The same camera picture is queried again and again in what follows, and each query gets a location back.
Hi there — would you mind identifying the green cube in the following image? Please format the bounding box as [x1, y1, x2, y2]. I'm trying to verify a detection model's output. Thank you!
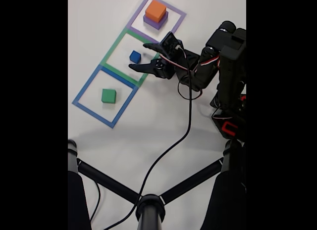
[101, 89, 117, 104]

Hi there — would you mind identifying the red white servo wire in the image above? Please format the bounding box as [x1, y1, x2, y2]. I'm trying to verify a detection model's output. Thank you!
[159, 46, 221, 101]
[210, 93, 247, 122]

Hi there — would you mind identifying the black tripod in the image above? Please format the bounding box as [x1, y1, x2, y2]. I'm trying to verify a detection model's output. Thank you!
[68, 138, 247, 230]

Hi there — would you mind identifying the orange cube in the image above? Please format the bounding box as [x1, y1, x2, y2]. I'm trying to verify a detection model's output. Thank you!
[145, 0, 167, 22]

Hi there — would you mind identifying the thick black cable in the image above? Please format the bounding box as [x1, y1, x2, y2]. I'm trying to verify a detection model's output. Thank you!
[103, 46, 193, 230]

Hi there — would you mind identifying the thin black cable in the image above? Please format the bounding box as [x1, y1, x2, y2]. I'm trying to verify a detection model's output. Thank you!
[89, 181, 102, 222]

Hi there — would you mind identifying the black camera box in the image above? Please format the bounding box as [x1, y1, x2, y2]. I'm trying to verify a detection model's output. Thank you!
[159, 31, 184, 60]

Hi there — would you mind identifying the blue square frame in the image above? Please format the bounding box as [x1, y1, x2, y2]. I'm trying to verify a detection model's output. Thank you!
[72, 64, 139, 129]

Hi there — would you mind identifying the green square frame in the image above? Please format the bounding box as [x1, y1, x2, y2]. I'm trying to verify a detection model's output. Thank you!
[102, 27, 164, 88]

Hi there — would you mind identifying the large purple cube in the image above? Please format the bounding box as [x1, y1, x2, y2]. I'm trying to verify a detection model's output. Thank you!
[143, 11, 169, 31]

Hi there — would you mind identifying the small blue cube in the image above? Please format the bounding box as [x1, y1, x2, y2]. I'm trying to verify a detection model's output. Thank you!
[129, 50, 142, 63]

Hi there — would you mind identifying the purple square frame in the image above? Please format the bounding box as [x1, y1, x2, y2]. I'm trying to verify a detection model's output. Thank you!
[127, 0, 187, 48]

